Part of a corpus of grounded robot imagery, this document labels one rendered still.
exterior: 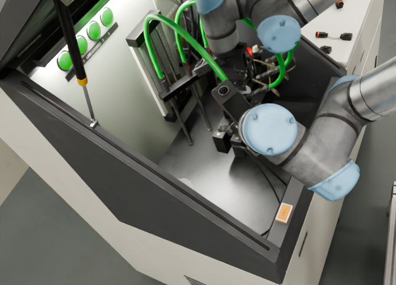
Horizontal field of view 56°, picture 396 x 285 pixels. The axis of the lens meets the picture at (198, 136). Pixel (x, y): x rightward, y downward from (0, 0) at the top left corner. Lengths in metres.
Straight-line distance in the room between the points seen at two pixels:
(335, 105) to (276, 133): 0.14
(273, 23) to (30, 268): 2.14
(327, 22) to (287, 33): 0.78
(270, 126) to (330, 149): 0.11
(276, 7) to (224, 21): 0.15
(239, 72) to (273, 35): 0.24
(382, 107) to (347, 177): 0.11
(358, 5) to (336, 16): 0.10
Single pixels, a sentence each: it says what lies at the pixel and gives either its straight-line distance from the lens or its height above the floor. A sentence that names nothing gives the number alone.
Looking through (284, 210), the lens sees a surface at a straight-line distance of 1.01.
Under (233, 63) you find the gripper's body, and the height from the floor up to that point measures 1.26.
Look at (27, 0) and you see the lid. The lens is 0.57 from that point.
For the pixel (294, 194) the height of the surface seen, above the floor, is 0.95.
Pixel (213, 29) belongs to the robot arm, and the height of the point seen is 1.38.
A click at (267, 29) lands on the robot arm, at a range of 0.74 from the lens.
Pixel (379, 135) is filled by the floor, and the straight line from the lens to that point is 2.40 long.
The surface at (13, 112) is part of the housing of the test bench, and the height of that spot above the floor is 1.33.
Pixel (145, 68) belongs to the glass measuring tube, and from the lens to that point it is 1.20.
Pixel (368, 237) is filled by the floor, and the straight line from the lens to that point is 2.05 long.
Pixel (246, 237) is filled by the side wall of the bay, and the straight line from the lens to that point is 0.93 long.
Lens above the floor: 1.85
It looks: 47 degrees down
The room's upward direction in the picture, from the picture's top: 23 degrees counter-clockwise
